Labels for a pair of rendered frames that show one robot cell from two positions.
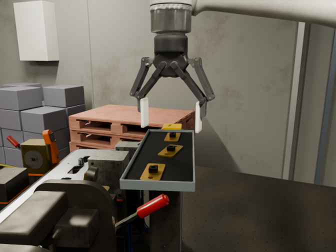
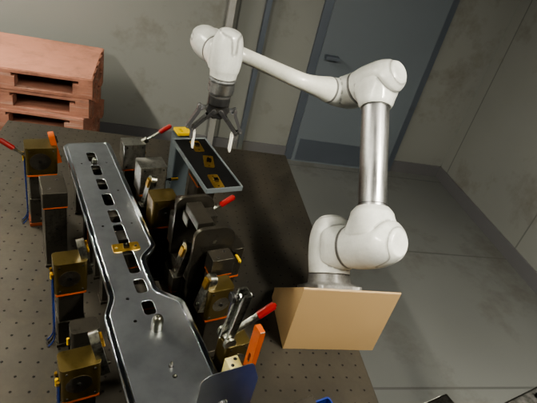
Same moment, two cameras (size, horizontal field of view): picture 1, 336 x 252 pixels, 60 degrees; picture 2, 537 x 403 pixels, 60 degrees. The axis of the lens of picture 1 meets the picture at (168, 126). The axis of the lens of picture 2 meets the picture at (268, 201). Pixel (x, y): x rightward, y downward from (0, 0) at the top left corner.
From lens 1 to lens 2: 1.17 m
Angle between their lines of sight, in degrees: 41
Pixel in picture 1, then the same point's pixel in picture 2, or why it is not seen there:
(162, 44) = (218, 103)
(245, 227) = (216, 197)
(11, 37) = not seen: outside the picture
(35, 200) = (195, 208)
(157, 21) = (218, 89)
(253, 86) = (180, 21)
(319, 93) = (251, 40)
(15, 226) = (204, 220)
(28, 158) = (33, 161)
